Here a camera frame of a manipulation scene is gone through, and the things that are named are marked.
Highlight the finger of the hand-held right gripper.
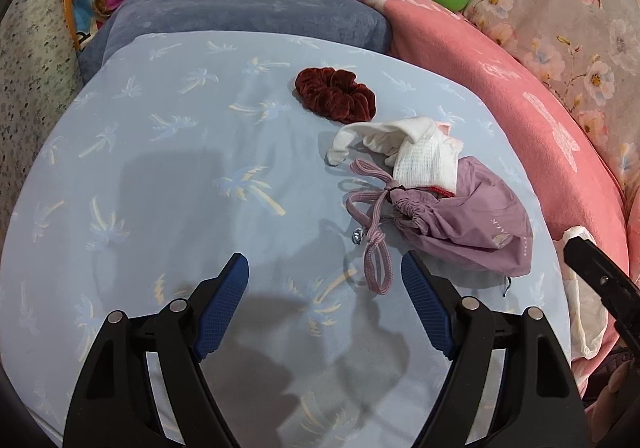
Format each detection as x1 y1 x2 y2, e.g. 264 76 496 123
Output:
562 237 640 329

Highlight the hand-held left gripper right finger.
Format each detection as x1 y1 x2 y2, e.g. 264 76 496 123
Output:
400 250 588 448

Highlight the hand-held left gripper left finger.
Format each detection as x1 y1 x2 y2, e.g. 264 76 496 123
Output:
62 253 250 448

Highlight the purple drawstring pouch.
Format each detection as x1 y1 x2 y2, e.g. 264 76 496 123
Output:
347 155 533 296

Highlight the pink white face mask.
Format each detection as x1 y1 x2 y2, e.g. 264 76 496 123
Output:
392 122 464 193

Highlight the white sock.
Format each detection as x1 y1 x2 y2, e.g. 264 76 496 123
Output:
326 117 446 166

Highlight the dark red velvet scrunchie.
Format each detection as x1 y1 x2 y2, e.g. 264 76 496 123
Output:
294 68 376 125

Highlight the light blue palm print cloth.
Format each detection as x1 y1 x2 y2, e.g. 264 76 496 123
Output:
0 30 573 448

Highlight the pink blanket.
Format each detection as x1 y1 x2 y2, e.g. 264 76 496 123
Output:
311 0 630 374

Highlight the grey floral cloth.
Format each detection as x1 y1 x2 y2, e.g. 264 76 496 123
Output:
430 0 640 189

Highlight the blue-grey cushion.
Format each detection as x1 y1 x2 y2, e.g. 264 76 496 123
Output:
77 0 392 83

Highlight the speckled cloth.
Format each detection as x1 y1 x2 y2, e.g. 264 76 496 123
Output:
0 0 83 209

